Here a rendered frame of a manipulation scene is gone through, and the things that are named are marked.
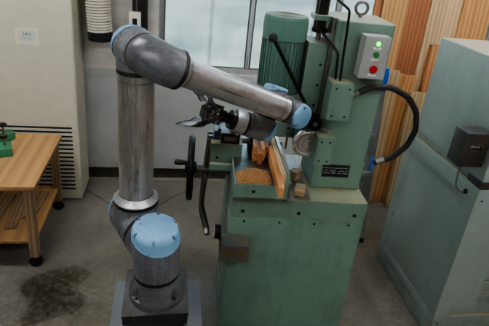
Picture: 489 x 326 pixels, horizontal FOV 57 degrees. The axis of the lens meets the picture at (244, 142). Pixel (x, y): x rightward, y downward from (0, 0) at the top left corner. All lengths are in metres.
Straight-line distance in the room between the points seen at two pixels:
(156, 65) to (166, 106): 2.09
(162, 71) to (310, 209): 0.96
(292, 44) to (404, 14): 1.69
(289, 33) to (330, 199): 0.70
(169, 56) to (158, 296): 0.76
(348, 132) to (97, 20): 1.76
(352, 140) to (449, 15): 1.84
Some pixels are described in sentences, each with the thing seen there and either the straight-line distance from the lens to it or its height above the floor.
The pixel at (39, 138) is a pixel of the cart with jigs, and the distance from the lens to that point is 3.02.
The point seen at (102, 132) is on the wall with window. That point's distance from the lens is 3.42.
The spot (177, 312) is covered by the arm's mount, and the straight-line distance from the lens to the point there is 1.57.
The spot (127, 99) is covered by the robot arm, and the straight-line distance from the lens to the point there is 1.37.
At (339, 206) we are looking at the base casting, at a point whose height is 0.78.
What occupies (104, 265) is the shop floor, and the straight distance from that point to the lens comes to 2.76.
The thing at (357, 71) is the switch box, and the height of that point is 1.34.
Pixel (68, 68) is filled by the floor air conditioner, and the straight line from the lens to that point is 2.98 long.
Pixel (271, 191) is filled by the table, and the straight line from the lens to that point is 1.76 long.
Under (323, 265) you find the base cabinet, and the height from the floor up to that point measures 0.47.
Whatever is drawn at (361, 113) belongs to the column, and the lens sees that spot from 1.89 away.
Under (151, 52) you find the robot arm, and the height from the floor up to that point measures 1.46.
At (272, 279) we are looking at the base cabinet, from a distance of 2.11.
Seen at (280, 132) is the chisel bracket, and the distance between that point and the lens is 1.93.
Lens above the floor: 1.75
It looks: 24 degrees down
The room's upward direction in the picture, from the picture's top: 6 degrees clockwise
